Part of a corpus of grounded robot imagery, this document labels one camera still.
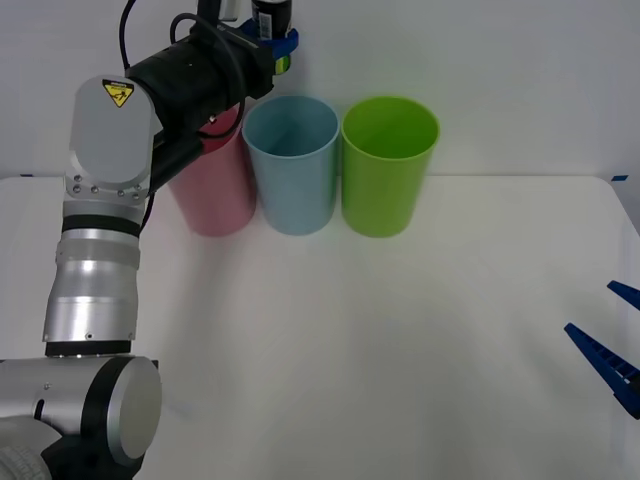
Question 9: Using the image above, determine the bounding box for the grey drink can green print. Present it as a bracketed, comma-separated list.
[249, 0, 294, 75]

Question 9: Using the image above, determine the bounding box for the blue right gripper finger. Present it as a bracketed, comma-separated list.
[606, 280, 640, 312]
[563, 322, 640, 420]

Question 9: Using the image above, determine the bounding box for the green plastic waste bin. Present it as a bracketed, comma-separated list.
[340, 96, 441, 239]

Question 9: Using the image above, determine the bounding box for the pale blue plastic waste bin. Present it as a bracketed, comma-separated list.
[242, 95, 342, 236]

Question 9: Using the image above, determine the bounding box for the pink plastic waste bin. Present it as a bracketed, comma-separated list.
[167, 106, 259, 238]

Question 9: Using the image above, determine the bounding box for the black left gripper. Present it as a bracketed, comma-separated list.
[224, 18, 300, 99]

